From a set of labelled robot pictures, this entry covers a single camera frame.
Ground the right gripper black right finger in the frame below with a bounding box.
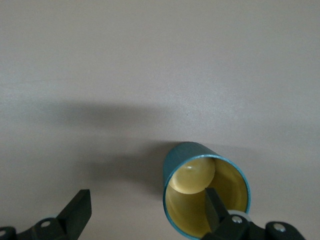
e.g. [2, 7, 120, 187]
[201, 187, 305, 240]

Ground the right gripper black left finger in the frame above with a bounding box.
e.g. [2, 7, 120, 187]
[0, 189, 93, 240]

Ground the teal cup with yellow inside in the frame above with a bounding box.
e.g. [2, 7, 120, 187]
[162, 141, 251, 240]

